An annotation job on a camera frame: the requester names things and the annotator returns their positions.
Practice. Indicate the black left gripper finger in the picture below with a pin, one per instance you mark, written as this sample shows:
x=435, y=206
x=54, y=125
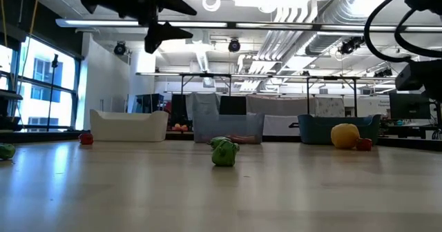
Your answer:
x=160, y=33
x=174, y=2

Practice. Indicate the small red bell pepper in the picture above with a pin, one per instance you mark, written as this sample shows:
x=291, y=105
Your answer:
x=364, y=144
x=86, y=138

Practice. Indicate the large orange-yellow bell pepper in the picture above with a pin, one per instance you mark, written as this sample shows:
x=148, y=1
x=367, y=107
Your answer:
x=345, y=135

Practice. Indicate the green bell pepper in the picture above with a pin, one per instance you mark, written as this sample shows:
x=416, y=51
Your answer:
x=6, y=151
x=215, y=141
x=224, y=153

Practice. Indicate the long ceiling light strip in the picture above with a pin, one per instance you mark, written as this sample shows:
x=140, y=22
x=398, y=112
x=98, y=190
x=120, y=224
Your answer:
x=276, y=25
x=103, y=23

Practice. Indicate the wide black background monitor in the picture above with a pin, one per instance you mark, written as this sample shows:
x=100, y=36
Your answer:
x=409, y=106

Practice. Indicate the round black ceiling spotlight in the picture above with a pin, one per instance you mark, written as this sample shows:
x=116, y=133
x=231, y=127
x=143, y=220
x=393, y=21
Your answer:
x=119, y=48
x=234, y=45

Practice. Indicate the dark equipment cart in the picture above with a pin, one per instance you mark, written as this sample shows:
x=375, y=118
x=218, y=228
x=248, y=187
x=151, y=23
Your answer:
x=149, y=103

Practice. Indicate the tall black background monitor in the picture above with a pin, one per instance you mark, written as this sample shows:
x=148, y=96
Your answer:
x=179, y=109

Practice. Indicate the black ceiling spotlight cluster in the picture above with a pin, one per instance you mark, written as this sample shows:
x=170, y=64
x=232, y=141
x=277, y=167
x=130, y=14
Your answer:
x=348, y=46

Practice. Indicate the grey hanging cloth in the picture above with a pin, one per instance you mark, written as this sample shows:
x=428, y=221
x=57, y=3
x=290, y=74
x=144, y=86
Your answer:
x=203, y=104

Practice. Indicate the black tripod stand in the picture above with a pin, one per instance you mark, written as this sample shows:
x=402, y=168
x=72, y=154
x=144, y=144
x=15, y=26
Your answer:
x=54, y=61

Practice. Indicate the small orange background ball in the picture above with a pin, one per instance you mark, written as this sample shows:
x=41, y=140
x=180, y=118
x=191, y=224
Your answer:
x=184, y=128
x=176, y=126

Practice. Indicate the speckled white panel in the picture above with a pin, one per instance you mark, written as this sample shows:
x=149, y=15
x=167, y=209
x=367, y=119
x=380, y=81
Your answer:
x=329, y=107

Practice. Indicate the white plastic basket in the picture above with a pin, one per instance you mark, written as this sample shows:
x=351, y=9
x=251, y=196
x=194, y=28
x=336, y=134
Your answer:
x=127, y=128

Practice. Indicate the large room window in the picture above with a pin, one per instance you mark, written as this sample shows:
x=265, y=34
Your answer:
x=41, y=69

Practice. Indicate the grey translucent plastic basket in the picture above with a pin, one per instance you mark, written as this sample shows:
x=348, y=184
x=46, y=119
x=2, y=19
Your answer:
x=207, y=128

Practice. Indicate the white ceiling pipe bundle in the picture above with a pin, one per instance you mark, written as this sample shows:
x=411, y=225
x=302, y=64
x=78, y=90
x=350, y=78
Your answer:
x=286, y=28

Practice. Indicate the teal plastic basket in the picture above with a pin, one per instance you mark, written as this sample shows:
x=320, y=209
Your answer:
x=317, y=130

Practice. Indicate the white hanging cloth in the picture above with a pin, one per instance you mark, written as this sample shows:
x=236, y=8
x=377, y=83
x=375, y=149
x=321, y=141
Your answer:
x=276, y=106

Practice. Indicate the black workstation frame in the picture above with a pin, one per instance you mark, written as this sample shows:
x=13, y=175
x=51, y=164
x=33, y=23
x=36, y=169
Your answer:
x=182, y=87
x=308, y=94

